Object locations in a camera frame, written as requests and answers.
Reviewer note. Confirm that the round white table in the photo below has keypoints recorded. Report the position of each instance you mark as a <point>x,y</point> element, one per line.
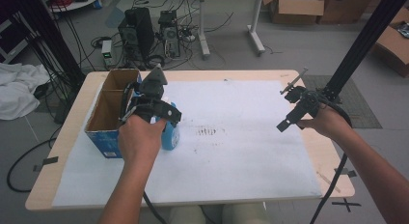
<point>80,2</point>

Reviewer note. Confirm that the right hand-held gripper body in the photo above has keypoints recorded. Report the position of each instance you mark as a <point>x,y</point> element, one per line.
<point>300,111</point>

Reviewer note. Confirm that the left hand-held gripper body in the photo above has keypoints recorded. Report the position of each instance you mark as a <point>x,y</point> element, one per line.
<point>151,108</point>

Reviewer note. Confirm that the white table mat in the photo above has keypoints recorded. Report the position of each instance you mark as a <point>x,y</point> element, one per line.
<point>241,153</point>

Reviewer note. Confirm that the small box with green light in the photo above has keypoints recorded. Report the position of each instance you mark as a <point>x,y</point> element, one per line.
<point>107,51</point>

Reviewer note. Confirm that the person's right hand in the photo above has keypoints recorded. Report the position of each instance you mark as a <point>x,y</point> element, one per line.
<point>324,122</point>

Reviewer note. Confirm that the closed brown cardboard box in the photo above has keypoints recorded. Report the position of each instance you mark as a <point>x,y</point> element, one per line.
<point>347,8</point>

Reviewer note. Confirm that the brown cardboard box with device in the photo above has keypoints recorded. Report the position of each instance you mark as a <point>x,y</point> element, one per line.
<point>392,47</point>

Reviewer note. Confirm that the light wooden table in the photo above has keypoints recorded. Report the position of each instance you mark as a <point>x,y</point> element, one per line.
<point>45,185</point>

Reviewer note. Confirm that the blue plastic bottle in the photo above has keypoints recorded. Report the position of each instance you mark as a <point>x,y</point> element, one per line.
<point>171,137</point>

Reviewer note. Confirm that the white cloth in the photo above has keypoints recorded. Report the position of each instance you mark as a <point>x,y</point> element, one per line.
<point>16,89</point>

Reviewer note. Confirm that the grey floor mat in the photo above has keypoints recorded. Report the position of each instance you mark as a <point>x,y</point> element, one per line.
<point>357,111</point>

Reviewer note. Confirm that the small black computer tower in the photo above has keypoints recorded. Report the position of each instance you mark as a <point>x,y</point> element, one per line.
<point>169,31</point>

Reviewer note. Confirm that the black aluminium stand post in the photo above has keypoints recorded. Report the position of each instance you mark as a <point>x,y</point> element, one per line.
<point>363,40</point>

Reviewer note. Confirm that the blue cardboard box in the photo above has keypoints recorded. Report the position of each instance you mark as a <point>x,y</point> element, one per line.
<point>106,116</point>

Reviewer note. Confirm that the white-legged desk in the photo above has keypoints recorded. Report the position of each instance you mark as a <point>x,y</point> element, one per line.
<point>202,31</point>

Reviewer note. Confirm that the open brown cardboard box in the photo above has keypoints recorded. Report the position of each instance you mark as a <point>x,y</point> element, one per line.
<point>297,8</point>

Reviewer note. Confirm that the large black computer tower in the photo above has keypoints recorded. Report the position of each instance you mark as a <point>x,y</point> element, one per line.
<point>136,31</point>

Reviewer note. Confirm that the person's left hand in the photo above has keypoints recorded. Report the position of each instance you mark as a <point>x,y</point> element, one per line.
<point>140,140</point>

